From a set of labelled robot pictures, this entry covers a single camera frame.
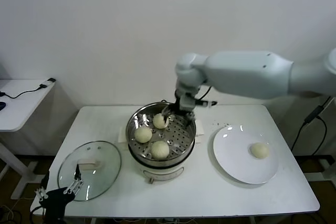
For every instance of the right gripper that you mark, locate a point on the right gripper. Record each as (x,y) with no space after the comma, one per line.
(185,102)

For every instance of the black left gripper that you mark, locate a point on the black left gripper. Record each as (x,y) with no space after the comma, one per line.
(56,197)

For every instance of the white steamed baozi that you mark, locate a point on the white steamed baozi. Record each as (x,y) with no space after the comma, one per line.
(259,150)
(159,122)
(143,134)
(160,150)

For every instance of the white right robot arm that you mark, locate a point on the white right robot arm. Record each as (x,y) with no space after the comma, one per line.
(249,72)

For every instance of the stainless steel steamer basket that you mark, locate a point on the stainless steel steamer basket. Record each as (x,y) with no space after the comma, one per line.
(181,153)

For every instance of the white electric cooker base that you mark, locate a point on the white electric cooker base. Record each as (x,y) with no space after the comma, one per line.
(162,172)

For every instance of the white round plate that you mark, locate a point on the white round plate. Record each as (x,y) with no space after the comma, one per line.
(233,150)

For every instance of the white side table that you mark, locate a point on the white side table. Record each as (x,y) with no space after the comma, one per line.
(23,103)

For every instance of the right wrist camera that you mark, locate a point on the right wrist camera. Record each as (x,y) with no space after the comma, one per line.
(206,103)

